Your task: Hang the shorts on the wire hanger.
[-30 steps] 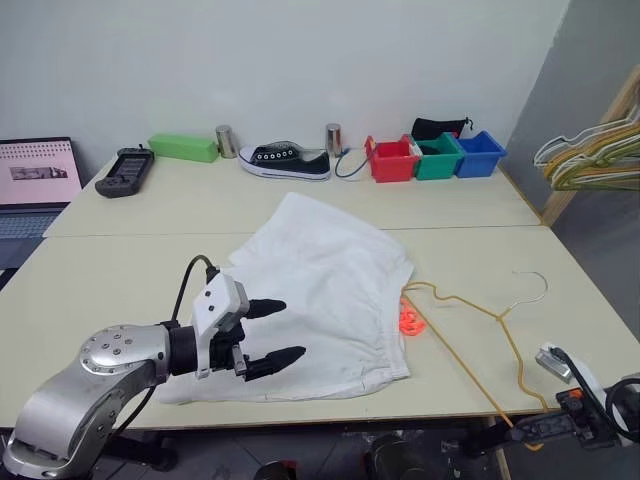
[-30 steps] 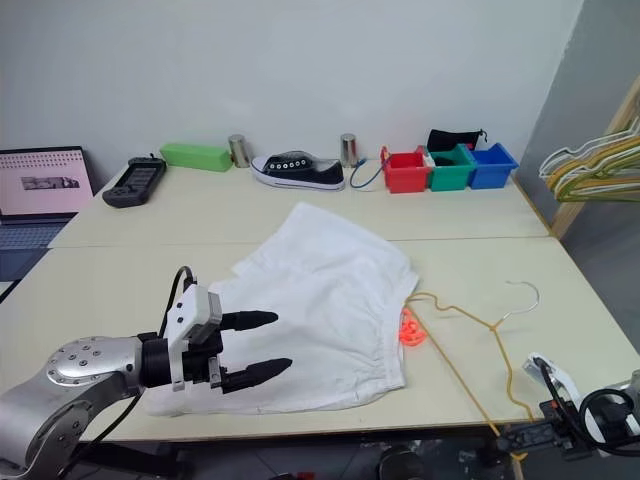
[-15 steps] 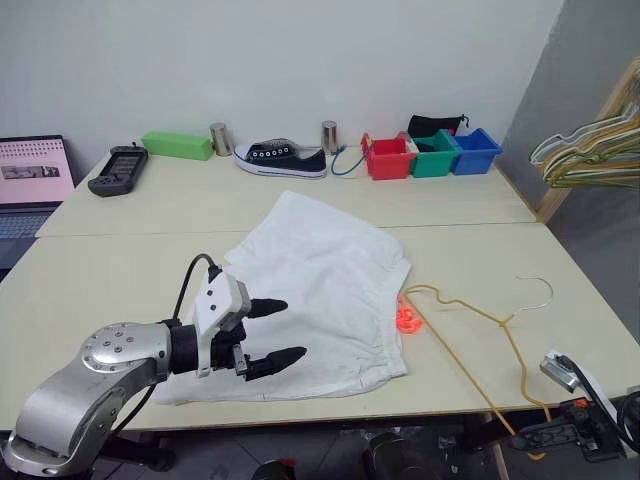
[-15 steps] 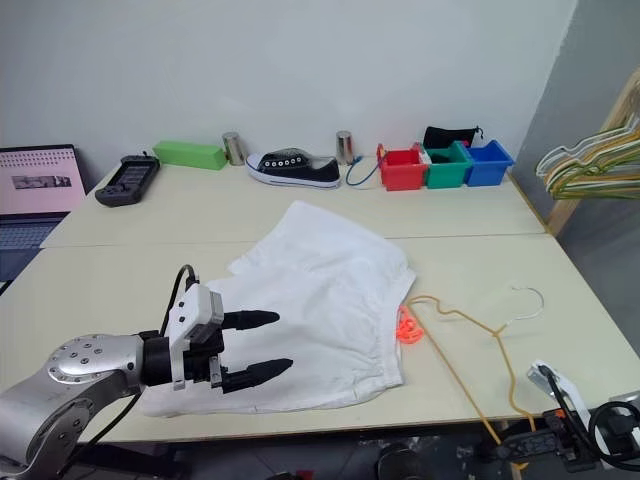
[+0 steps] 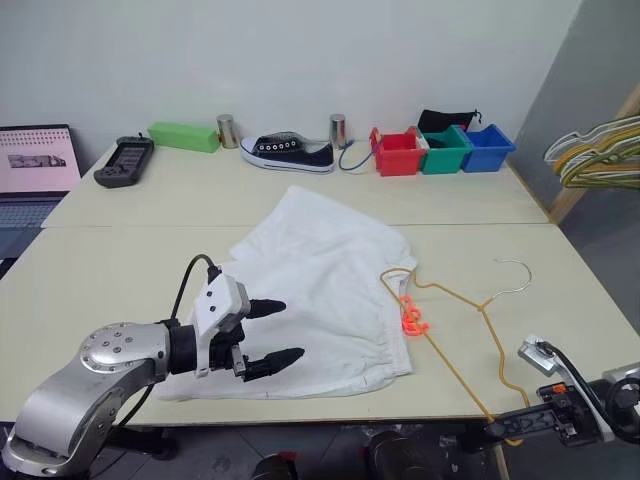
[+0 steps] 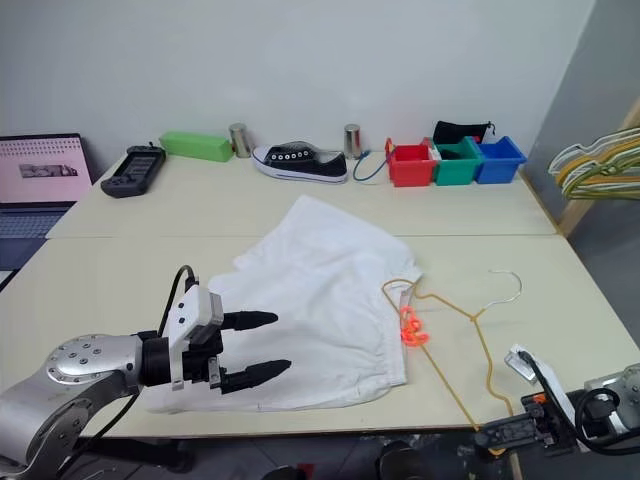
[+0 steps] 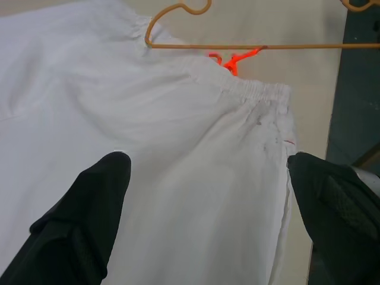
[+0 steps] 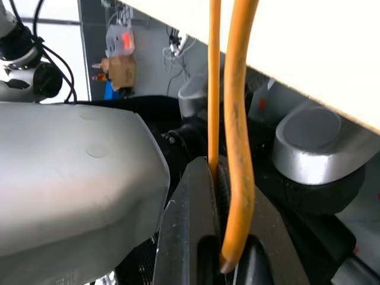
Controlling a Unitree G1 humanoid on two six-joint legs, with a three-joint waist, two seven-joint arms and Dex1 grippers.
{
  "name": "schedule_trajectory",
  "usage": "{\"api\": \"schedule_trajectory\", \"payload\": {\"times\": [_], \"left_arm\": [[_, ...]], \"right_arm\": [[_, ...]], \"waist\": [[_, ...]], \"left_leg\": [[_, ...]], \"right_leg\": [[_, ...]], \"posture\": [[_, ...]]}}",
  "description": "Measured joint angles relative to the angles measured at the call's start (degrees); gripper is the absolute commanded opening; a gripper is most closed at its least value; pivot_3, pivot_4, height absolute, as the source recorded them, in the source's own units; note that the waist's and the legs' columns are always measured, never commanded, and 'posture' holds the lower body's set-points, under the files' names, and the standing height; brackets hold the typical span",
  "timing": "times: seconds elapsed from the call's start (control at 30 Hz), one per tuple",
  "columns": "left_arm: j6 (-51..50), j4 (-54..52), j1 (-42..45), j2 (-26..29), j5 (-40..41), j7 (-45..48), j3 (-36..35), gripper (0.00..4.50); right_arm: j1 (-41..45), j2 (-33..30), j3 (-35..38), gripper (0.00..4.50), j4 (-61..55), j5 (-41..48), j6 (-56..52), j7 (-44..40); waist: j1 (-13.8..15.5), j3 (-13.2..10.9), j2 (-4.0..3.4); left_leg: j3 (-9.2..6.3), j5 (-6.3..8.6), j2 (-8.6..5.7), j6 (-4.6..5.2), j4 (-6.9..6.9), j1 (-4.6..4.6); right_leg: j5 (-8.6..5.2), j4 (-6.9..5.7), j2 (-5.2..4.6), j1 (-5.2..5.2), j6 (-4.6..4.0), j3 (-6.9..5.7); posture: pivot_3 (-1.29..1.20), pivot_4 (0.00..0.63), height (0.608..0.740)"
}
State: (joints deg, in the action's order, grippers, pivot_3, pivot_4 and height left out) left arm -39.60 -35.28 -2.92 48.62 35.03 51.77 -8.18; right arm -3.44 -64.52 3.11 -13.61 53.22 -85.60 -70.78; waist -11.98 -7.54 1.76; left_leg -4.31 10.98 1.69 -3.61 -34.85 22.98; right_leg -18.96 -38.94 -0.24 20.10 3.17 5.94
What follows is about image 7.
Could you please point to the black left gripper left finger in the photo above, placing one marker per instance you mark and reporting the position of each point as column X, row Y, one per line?
column 74, row 225

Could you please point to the tan wooden clothes hanger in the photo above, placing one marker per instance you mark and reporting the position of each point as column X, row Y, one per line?
column 207, row 46

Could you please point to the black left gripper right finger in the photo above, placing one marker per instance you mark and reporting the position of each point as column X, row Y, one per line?
column 341, row 216

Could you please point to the silver table leg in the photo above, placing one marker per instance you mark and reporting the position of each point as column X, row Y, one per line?
column 369, row 178

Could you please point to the white shorts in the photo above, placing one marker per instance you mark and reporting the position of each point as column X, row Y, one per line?
column 142, row 142

